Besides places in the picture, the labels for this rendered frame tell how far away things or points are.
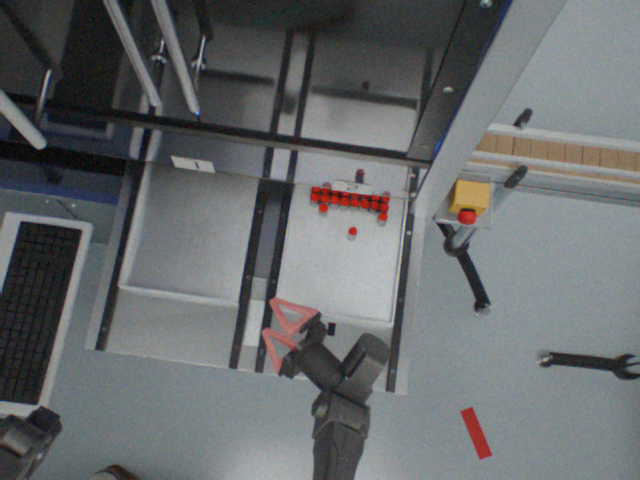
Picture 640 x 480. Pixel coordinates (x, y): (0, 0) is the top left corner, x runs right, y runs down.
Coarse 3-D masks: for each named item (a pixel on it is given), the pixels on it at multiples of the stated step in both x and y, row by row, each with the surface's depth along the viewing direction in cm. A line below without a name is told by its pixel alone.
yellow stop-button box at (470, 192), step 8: (464, 176) 156; (472, 176) 156; (480, 176) 156; (488, 176) 156; (456, 184) 155; (464, 184) 155; (472, 184) 155; (480, 184) 155; (488, 184) 155; (456, 192) 155; (464, 192) 155; (472, 192) 155; (480, 192) 155; (488, 192) 155; (456, 200) 154; (464, 200) 154; (472, 200) 154; (480, 200) 154; (488, 200) 155; (448, 208) 161; (456, 208) 157; (464, 208) 156; (472, 208) 156; (480, 208) 155
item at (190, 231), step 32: (160, 192) 169; (192, 192) 169; (224, 192) 169; (256, 192) 166; (160, 224) 167; (192, 224) 167; (224, 224) 167; (128, 256) 164; (160, 256) 165; (192, 256) 165; (224, 256) 165; (128, 288) 162; (160, 288) 163; (192, 288) 163; (224, 288) 163
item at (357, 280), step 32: (288, 224) 164; (320, 224) 168; (352, 224) 168; (288, 256) 166; (320, 256) 166; (352, 256) 166; (384, 256) 166; (288, 288) 164; (320, 288) 164; (352, 288) 164; (384, 288) 164; (352, 320) 161; (384, 320) 162
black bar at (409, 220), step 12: (408, 216) 167; (408, 228) 166; (408, 240) 165; (408, 252) 165; (408, 264) 164; (396, 300) 163; (396, 312) 161; (396, 324) 160; (396, 336) 160; (396, 348) 159; (396, 360) 158; (396, 372) 158
